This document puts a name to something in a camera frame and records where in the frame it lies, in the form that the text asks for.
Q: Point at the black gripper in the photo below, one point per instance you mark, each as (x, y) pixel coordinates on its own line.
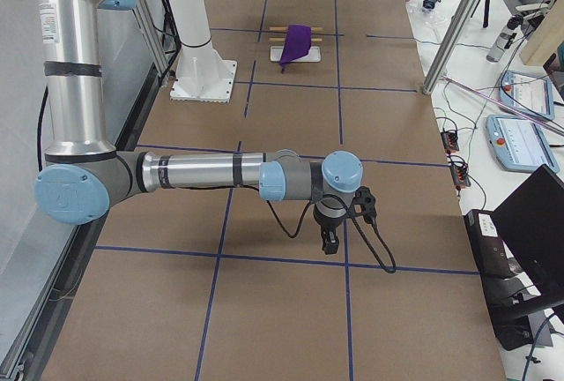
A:
(324, 225)

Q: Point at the purple microfiber towel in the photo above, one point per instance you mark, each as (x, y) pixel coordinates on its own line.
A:
(297, 44)

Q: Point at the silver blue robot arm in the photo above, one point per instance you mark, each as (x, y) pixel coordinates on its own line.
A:
(83, 174)

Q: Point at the white wooden towel rack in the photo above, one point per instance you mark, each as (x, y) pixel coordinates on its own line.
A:
(278, 36)

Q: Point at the orange connector block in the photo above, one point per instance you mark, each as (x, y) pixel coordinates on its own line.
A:
(450, 141)
(459, 170)

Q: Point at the black laptop on stand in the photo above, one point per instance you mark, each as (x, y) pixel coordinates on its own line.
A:
(518, 249)

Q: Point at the near blue teach pendant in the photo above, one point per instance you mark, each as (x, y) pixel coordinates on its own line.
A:
(519, 145)

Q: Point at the blue teach pendant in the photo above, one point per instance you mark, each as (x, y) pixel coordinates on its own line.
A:
(519, 145)
(530, 94)

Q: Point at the far blue teach pendant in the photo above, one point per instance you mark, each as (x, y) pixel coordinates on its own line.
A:
(530, 94)

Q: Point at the clear water bottle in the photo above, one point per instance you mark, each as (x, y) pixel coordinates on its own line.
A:
(505, 39)

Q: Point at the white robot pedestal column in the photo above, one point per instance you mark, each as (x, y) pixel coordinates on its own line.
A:
(201, 73)

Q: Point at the aluminium frame post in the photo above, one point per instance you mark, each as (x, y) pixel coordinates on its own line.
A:
(456, 26)

